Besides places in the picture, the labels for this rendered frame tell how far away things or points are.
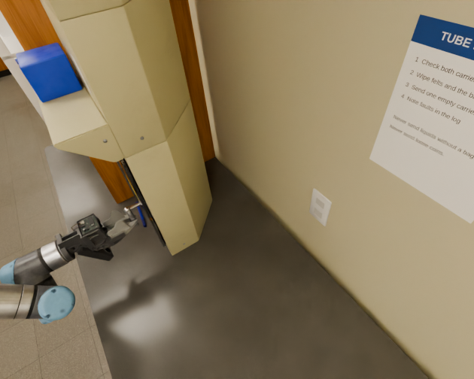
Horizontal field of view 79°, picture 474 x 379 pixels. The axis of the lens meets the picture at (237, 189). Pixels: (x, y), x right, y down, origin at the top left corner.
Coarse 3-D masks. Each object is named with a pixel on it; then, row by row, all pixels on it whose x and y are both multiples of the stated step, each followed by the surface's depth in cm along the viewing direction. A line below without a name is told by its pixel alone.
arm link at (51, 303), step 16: (0, 288) 63; (16, 288) 65; (32, 288) 67; (48, 288) 69; (64, 288) 69; (0, 304) 62; (16, 304) 63; (32, 304) 65; (48, 304) 66; (64, 304) 68
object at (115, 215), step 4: (112, 212) 87; (116, 212) 87; (112, 216) 87; (116, 216) 88; (120, 216) 89; (124, 216) 90; (108, 220) 88; (112, 220) 88; (116, 220) 89; (124, 220) 90; (128, 220) 91; (104, 224) 87; (108, 224) 88; (112, 224) 89; (108, 228) 89; (112, 228) 88
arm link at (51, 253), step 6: (48, 246) 79; (54, 246) 79; (42, 252) 78; (48, 252) 78; (54, 252) 78; (60, 252) 79; (48, 258) 78; (54, 258) 78; (60, 258) 79; (48, 264) 78; (54, 264) 79; (60, 264) 80; (54, 270) 81
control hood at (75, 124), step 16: (80, 80) 77; (64, 96) 72; (80, 96) 71; (48, 112) 67; (64, 112) 67; (80, 112) 66; (96, 112) 66; (48, 128) 63; (64, 128) 62; (80, 128) 62; (96, 128) 61; (64, 144) 59; (80, 144) 61; (96, 144) 63; (112, 144) 65; (112, 160) 68
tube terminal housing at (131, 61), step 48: (144, 0) 57; (96, 48) 52; (144, 48) 59; (96, 96) 57; (144, 96) 63; (144, 144) 70; (192, 144) 91; (144, 192) 79; (192, 192) 95; (192, 240) 105
